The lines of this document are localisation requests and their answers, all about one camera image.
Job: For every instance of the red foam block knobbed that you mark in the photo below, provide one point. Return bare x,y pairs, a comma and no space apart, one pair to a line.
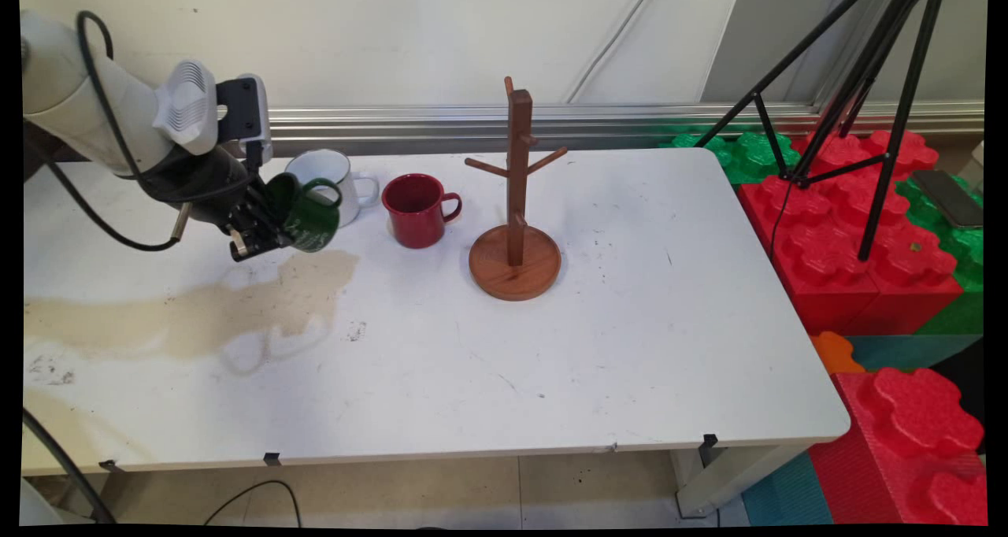
913,442

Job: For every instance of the red enamel mug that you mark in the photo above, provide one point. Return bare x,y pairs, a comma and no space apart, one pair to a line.
416,214

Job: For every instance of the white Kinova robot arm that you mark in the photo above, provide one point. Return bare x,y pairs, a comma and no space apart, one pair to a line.
87,104

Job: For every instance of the white table leg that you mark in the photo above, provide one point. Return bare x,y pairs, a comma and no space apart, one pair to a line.
732,478

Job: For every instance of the wooden mug tree stand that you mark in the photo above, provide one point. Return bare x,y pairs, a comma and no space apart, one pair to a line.
516,265

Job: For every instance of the black smartphone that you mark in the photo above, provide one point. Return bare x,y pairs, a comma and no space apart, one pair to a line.
949,198

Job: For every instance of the orange foam piece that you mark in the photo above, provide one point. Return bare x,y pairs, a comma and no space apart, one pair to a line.
835,352

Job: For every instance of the small green foam block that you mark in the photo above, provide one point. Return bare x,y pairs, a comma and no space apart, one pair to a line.
752,155

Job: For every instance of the green enamel mug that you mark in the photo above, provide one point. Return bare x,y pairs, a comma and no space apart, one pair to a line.
311,218

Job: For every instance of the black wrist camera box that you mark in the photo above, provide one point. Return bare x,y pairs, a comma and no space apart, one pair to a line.
246,116

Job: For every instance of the large red foam block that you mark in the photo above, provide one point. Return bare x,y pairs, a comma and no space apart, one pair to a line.
835,238

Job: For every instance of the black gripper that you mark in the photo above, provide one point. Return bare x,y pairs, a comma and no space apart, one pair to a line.
197,187

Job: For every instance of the aluminium window rail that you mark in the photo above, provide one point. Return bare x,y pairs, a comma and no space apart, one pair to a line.
630,124

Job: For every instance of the white enamel mug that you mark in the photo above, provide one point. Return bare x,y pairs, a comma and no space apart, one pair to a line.
335,168

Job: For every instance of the large green foam block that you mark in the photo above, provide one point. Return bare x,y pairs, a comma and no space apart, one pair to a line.
969,269

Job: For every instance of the black table edge clip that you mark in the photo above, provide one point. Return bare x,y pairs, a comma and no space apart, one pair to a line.
709,442
109,466
272,459

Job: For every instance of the red giant building blocks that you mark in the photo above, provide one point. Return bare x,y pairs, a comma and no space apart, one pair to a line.
906,352

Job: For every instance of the black tripod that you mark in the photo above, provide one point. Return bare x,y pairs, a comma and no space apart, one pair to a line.
858,88

